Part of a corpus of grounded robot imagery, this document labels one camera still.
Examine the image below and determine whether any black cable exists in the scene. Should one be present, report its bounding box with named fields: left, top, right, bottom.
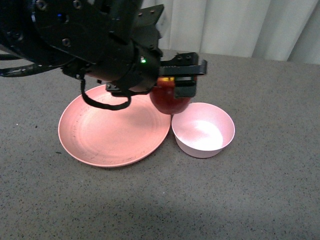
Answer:
left=79, top=74, right=132, bottom=111

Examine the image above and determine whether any pink bowl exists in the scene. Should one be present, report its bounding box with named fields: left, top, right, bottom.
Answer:
left=171, top=102, right=235, bottom=159

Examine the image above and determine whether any red apple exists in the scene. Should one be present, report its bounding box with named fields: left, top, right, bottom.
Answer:
left=149, top=77, right=191, bottom=115

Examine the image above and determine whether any white curtain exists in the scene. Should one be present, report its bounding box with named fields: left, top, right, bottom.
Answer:
left=139, top=0, right=320, bottom=65

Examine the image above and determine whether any pink plate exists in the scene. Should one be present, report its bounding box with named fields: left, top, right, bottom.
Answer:
left=58, top=95, right=171, bottom=168

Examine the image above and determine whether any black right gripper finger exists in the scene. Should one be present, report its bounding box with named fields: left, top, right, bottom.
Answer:
left=174, top=76, right=197, bottom=98

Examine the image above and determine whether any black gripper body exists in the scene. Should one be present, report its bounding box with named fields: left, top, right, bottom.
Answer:
left=62, top=4, right=207, bottom=96

